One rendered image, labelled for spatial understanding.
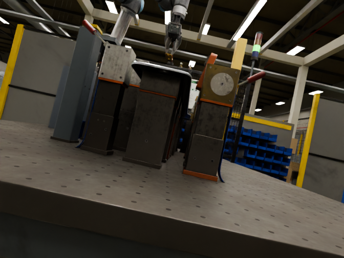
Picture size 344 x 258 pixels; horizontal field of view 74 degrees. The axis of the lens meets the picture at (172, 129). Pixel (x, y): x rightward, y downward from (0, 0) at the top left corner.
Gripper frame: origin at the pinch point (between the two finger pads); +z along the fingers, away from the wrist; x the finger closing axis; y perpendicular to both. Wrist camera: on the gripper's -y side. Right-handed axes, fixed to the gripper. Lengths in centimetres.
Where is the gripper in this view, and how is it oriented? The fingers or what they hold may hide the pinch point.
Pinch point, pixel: (169, 53)
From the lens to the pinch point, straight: 133.5
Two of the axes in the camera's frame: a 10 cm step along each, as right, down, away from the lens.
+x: 9.7, 2.4, -0.7
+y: -0.6, -0.5, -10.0
